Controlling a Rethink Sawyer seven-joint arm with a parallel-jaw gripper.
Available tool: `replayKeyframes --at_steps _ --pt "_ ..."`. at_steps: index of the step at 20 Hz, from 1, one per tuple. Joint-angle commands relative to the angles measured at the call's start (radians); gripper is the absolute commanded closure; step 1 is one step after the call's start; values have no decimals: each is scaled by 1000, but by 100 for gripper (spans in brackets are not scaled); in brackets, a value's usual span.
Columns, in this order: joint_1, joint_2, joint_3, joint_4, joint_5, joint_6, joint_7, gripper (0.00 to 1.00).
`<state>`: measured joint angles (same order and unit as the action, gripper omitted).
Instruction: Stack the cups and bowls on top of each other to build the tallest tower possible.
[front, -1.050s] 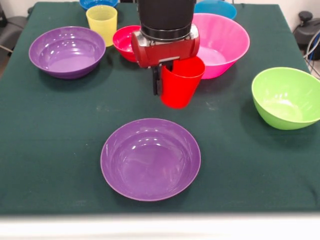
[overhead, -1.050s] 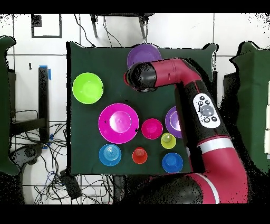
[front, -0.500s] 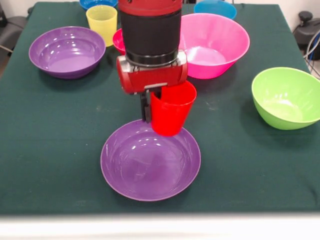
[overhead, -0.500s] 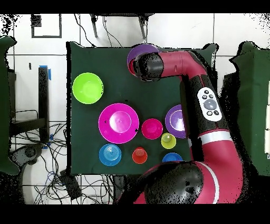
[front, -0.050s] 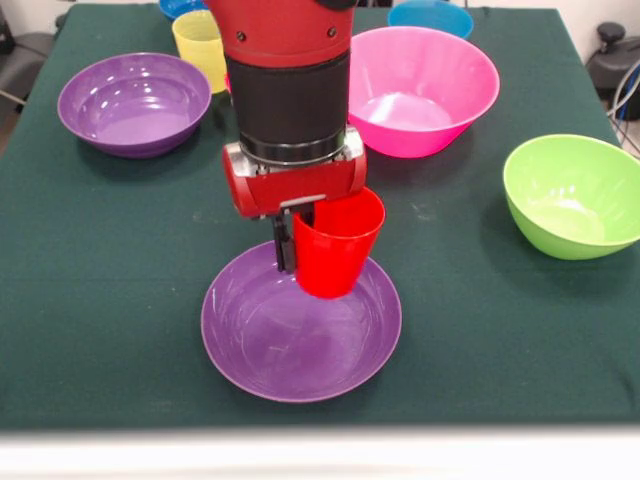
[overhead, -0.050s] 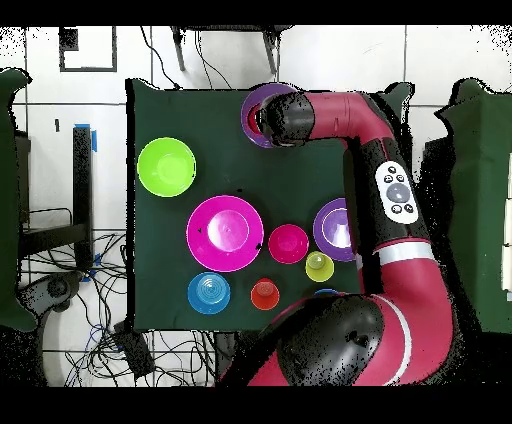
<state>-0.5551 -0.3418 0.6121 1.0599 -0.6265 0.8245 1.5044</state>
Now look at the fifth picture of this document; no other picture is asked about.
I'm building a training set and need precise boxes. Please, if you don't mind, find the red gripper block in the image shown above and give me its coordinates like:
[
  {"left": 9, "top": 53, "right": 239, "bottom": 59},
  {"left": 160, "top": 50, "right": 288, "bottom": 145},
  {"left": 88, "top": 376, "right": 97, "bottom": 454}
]
[{"left": 222, "top": 124, "right": 369, "bottom": 275}]

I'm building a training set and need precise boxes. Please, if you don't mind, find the red plastic cup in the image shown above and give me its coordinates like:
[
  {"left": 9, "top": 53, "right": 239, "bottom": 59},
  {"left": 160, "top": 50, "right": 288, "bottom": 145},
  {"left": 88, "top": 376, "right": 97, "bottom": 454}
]
[{"left": 292, "top": 185, "right": 387, "bottom": 300}]

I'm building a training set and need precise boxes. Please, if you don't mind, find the purple plastic bowl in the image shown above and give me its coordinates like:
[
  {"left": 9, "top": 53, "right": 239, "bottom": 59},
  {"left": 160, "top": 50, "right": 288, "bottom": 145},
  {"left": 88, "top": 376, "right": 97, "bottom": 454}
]
[
  {"left": 56, "top": 52, "right": 213, "bottom": 160},
  {"left": 200, "top": 239, "right": 403, "bottom": 404}
]

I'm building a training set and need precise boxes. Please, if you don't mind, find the yellow plastic cup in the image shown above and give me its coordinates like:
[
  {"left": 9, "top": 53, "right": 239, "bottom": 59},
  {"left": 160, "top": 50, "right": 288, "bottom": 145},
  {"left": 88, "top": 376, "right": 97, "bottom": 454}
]
[{"left": 171, "top": 10, "right": 229, "bottom": 95}]

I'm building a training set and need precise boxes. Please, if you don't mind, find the large pink plastic bowl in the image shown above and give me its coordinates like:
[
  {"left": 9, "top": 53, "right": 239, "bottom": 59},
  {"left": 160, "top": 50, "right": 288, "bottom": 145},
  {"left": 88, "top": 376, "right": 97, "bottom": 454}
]
[{"left": 347, "top": 25, "right": 501, "bottom": 159}]

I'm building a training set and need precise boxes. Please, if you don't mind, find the dark green tablecloth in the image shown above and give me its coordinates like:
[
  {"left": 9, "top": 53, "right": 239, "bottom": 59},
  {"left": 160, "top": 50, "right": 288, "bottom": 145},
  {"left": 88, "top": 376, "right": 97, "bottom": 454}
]
[{"left": 0, "top": 3, "right": 640, "bottom": 431}]

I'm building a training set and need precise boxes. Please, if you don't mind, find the dark blue plastic bowl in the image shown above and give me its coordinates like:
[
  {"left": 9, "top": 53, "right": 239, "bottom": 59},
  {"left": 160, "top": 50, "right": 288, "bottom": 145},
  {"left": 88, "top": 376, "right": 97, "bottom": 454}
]
[{"left": 158, "top": 0, "right": 209, "bottom": 21}]

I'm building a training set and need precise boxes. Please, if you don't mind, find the light blue plastic bowl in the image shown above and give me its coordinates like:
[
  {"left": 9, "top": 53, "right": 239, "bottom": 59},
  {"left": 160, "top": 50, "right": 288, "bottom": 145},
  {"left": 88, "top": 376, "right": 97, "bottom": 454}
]
[{"left": 387, "top": 0, "right": 475, "bottom": 40}]

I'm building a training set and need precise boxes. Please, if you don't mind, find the green plastic bowl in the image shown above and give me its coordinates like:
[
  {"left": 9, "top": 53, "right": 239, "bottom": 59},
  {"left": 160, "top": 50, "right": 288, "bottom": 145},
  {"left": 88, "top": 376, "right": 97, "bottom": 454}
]
[{"left": 502, "top": 133, "right": 640, "bottom": 261}]

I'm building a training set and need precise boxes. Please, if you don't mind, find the grey pedestal foot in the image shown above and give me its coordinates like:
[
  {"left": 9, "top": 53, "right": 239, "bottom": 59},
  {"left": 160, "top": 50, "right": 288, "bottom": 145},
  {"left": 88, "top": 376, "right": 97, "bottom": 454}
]
[
  {"left": 0, "top": 32, "right": 55, "bottom": 101},
  {"left": 585, "top": 21, "right": 640, "bottom": 94}
]

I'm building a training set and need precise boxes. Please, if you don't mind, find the tangled cable bundle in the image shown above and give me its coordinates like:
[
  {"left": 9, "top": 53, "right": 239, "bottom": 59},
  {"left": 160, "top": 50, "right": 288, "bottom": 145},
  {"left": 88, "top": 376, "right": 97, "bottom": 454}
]
[{"left": 607, "top": 57, "right": 640, "bottom": 161}]

